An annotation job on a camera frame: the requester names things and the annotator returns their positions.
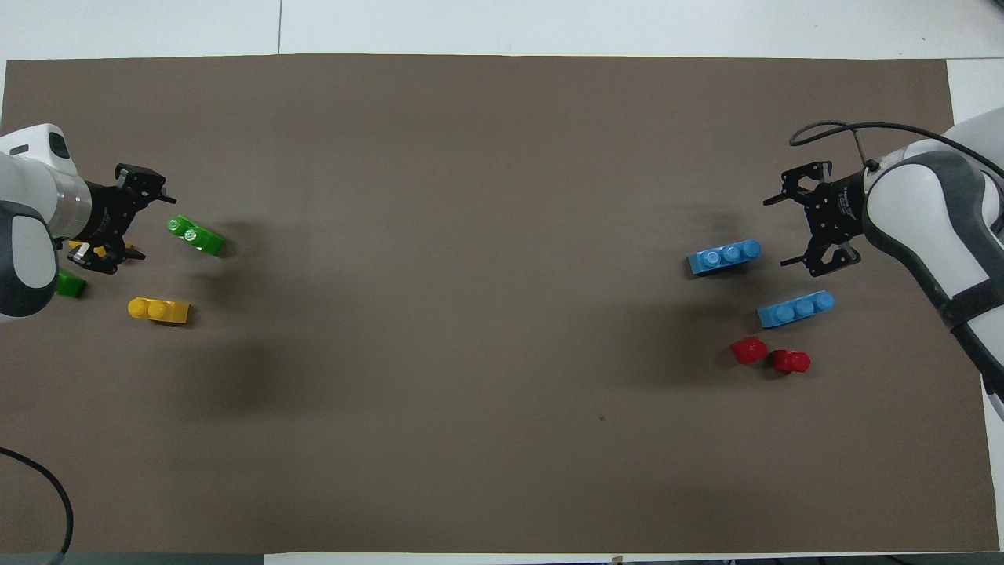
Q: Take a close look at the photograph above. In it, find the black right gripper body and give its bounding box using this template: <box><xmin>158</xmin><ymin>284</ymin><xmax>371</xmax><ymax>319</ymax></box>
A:
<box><xmin>812</xmin><ymin>174</ymin><xmax>868</xmax><ymax>241</ymax></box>

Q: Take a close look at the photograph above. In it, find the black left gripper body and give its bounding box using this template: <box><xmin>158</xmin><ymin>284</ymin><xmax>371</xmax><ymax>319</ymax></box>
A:
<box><xmin>78</xmin><ymin>182</ymin><xmax>136</xmax><ymax>247</ymax></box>

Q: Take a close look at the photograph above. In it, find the blue three-stud toy brick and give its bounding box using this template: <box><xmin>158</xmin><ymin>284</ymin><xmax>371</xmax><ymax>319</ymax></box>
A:
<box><xmin>687</xmin><ymin>239</ymin><xmax>763</xmax><ymax>277</ymax></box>
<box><xmin>755</xmin><ymin>290</ymin><xmax>836</xmax><ymax>330</ymax></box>

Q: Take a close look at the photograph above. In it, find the brown table mat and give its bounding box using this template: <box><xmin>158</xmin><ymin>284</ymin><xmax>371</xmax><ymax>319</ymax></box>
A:
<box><xmin>0</xmin><ymin>53</ymin><xmax>1001</xmax><ymax>555</ymax></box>

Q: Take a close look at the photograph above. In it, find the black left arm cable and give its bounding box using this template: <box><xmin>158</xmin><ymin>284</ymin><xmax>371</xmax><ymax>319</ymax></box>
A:
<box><xmin>0</xmin><ymin>446</ymin><xmax>76</xmax><ymax>565</ymax></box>

